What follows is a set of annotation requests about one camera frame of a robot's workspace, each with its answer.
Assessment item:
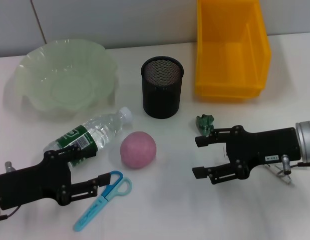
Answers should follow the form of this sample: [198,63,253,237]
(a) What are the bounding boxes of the black mesh pen holder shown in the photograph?
[140,56,185,120]

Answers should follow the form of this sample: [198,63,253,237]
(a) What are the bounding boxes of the pale green glass fruit plate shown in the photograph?
[3,39,119,121]

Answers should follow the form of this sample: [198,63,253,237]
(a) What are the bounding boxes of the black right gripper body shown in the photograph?
[226,126,302,180]

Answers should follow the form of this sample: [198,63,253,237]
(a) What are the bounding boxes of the silver white pen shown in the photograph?
[266,164,293,186]

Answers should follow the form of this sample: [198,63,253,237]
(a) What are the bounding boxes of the pink peach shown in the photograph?
[119,131,157,171]

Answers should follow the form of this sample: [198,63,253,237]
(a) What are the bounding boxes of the yellow plastic bin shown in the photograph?
[194,0,272,104]

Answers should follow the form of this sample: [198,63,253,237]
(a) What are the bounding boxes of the clear water bottle green label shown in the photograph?
[43,106,133,168]

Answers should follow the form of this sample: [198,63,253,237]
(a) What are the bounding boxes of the blue scissors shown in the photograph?
[74,170,133,232]

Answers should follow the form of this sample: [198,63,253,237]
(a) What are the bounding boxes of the right gripper cable with plug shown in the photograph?
[281,154,310,174]

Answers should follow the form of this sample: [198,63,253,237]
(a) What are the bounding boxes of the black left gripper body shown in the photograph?
[0,149,73,211]

